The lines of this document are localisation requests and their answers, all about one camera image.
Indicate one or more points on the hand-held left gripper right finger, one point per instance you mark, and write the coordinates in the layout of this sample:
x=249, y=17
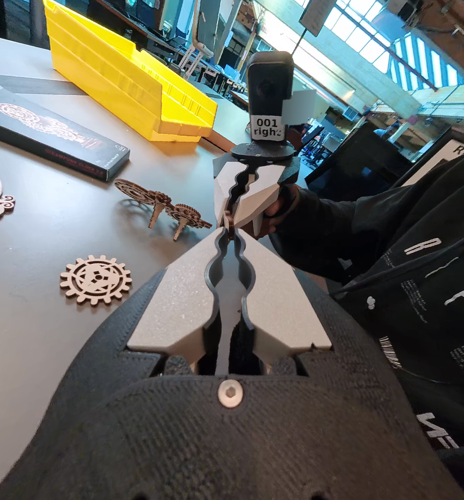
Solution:
x=283, y=308

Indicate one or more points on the person's dark sweater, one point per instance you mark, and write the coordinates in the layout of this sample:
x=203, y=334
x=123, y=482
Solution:
x=412, y=312

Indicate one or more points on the grey desk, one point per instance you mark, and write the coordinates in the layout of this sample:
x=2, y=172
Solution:
x=40, y=234

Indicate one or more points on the small square wooden piece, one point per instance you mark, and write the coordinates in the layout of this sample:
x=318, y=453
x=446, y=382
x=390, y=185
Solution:
x=230, y=224

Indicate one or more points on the yellow plastic bin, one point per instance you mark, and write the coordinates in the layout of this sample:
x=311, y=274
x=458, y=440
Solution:
x=118, y=78

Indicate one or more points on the wooden gear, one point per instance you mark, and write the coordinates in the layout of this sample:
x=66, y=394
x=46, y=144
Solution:
x=73, y=281

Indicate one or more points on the wooden gear assembly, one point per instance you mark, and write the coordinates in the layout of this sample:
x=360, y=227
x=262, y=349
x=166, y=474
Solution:
x=138, y=193

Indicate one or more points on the black and white printed sign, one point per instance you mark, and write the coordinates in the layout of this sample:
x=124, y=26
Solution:
x=455, y=150

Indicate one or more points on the person's right forearm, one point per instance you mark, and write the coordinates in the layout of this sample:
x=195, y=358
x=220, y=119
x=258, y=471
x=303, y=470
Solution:
x=314, y=234

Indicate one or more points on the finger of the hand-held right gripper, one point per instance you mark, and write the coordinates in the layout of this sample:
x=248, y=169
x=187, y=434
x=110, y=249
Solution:
x=226, y=179
x=263, y=187

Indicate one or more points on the black puzzle box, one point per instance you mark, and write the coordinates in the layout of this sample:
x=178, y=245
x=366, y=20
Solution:
x=40, y=129

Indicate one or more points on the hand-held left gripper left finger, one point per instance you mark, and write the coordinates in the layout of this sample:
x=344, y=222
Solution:
x=173, y=304

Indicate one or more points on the hanging square sign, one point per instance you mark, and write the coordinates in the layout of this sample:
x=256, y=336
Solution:
x=318, y=15

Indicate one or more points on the black monitor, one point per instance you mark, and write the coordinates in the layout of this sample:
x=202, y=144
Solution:
x=353, y=164

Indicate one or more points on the person's right hand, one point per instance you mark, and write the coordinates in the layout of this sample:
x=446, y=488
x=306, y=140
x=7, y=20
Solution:
x=275, y=218

